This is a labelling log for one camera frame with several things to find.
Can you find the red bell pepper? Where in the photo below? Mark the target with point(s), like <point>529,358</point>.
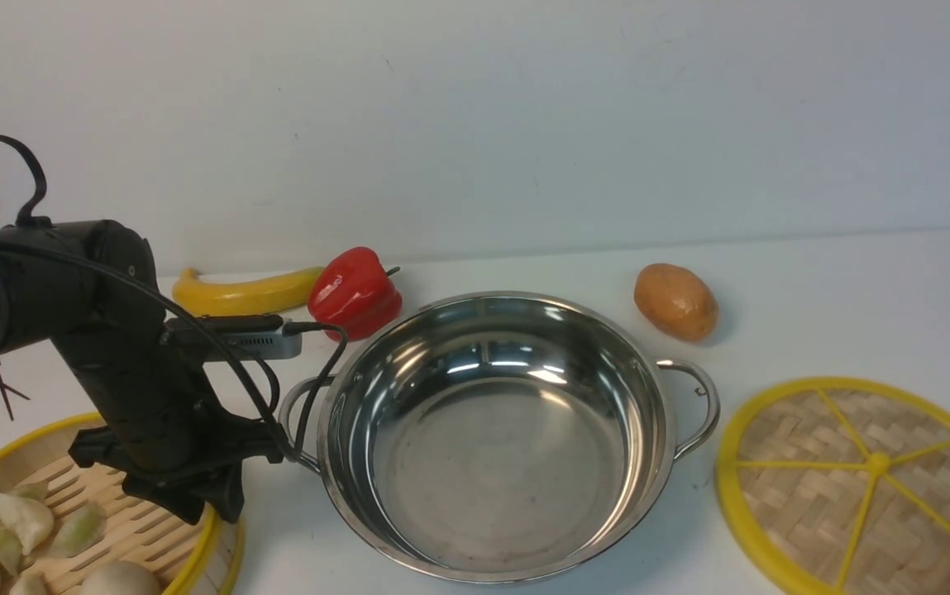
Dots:
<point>355,293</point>

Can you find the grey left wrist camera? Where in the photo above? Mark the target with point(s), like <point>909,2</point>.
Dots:
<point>264,337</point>

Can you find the yellow banana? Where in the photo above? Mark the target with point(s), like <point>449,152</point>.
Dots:
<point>265,296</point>

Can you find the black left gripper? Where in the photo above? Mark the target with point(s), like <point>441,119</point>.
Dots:
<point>183,466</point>

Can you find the brown potato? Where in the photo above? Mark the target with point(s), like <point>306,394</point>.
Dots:
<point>676,301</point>

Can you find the pale green dumpling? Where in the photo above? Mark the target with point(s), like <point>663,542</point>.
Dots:
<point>79,531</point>

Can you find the yellow woven bamboo steamer lid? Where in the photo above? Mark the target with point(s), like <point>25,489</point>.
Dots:
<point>834,485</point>

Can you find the yellow bamboo steamer basket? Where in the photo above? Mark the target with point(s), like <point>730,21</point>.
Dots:
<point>204,558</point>

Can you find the green-white dumpling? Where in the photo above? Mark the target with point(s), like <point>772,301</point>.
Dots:
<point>29,520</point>

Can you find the stainless steel pot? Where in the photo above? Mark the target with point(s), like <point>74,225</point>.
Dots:
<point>496,438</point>

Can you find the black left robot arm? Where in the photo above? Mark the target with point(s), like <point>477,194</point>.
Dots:
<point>90,289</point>

